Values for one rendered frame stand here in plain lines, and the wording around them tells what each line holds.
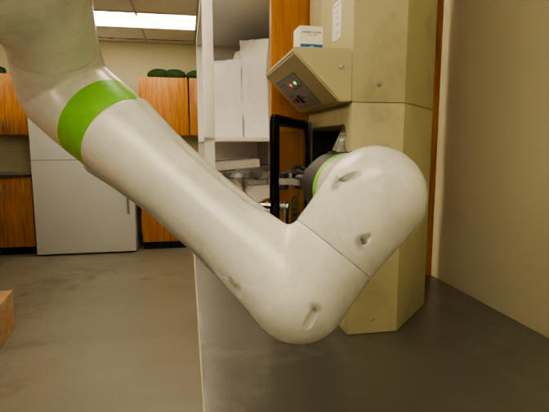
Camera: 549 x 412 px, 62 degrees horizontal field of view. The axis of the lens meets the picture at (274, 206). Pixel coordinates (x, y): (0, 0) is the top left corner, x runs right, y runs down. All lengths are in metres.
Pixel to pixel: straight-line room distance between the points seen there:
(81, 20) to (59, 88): 0.09
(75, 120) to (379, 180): 0.37
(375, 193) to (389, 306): 0.58
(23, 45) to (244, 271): 0.36
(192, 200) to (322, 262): 0.16
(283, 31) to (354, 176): 0.86
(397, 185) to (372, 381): 0.45
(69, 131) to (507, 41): 0.99
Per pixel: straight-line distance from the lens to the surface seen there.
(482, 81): 1.32
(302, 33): 1.00
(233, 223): 0.48
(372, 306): 0.99
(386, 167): 0.46
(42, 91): 0.65
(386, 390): 0.81
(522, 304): 1.21
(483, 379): 0.89
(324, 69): 0.90
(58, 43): 0.61
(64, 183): 5.93
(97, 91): 0.61
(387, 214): 0.45
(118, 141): 0.57
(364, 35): 0.94
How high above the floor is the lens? 1.33
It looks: 8 degrees down
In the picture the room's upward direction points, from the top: straight up
